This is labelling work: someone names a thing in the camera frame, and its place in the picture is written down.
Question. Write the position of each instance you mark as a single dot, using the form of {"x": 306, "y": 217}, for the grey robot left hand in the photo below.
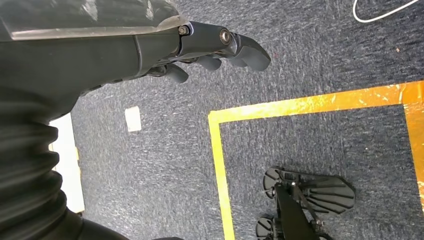
{"x": 82, "y": 56}

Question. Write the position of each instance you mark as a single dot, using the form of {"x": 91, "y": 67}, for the white floor patch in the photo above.
{"x": 133, "y": 119}

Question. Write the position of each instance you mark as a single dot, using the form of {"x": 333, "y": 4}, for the white upright panel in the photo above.
{"x": 68, "y": 165}

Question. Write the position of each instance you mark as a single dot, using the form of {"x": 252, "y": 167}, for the yellow floor tape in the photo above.
{"x": 298, "y": 104}

